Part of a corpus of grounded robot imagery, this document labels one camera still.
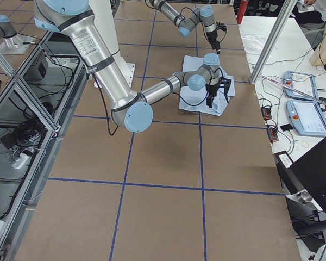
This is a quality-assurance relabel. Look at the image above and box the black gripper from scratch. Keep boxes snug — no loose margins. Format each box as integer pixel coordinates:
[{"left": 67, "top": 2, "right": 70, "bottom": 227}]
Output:
[
  {"left": 205, "top": 83, "right": 220, "bottom": 108},
  {"left": 206, "top": 30, "right": 221, "bottom": 54}
]

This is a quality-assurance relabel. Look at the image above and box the white power strip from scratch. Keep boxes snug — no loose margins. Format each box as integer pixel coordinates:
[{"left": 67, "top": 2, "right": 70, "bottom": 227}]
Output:
[{"left": 11, "top": 151, "right": 33, "bottom": 170}]

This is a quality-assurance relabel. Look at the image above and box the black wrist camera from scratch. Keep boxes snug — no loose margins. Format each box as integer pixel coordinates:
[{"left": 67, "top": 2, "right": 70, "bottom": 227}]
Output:
[
  {"left": 220, "top": 77, "right": 231, "bottom": 94},
  {"left": 216, "top": 21, "right": 227, "bottom": 33}
]

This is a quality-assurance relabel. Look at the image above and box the seated person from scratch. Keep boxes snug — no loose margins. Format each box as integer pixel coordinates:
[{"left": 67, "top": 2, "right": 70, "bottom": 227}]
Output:
[{"left": 292, "top": 0, "right": 326, "bottom": 24}]

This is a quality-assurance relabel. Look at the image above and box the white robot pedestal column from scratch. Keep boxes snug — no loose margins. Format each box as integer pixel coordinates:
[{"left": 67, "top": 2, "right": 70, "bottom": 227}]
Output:
[{"left": 89, "top": 0, "right": 135, "bottom": 87}]

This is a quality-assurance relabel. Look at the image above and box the black laptop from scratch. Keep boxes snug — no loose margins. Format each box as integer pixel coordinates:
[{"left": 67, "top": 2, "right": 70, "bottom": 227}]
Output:
[{"left": 277, "top": 135, "right": 326, "bottom": 253}]

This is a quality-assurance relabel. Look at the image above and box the grey aluminium frame post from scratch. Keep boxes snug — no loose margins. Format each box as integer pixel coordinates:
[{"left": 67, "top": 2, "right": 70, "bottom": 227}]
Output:
[{"left": 249, "top": 0, "right": 297, "bottom": 85}]

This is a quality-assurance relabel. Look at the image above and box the lower blue teach pendant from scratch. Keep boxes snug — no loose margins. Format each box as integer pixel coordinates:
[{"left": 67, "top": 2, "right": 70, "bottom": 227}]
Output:
[{"left": 286, "top": 100, "right": 326, "bottom": 137}]

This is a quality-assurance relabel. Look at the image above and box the blue teach pendant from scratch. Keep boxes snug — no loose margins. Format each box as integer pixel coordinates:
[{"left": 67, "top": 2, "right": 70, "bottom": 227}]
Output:
[
  {"left": 286, "top": 100, "right": 326, "bottom": 137},
  {"left": 283, "top": 71, "right": 318, "bottom": 100}
]

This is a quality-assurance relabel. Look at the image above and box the upper blue teach pendant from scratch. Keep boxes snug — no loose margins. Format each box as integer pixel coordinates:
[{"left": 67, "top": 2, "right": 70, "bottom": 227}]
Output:
[{"left": 283, "top": 71, "right": 318, "bottom": 100}]

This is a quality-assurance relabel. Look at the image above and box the grey metal box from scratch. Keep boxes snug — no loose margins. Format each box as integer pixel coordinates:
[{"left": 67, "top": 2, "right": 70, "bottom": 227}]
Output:
[{"left": 26, "top": 53, "right": 48, "bottom": 80}]

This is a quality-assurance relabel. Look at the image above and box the clear plastic bag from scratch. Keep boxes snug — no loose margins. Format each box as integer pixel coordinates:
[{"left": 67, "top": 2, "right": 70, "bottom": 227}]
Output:
[{"left": 241, "top": 32, "right": 268, "bottom": 55}]

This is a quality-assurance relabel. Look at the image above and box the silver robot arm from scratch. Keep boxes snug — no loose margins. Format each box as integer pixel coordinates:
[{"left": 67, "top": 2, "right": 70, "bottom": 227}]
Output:
[
  {"left": 149, "top": 0, "right": 227, "bottom": 54},
  {"left": 34, "top": 1, "right": 222, "bottom": 133}
]

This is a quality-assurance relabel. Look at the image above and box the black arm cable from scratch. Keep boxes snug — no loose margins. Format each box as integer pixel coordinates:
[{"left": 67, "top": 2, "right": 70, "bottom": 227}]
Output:
[{"left": 179, "top": 67, "right": 230, "bottom": 107}]

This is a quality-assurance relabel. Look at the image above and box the red bottle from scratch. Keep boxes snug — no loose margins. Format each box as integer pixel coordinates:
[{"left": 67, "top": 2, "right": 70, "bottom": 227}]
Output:
[{"left": 236, "top": 0, "right": 248, "bottom": 24}]

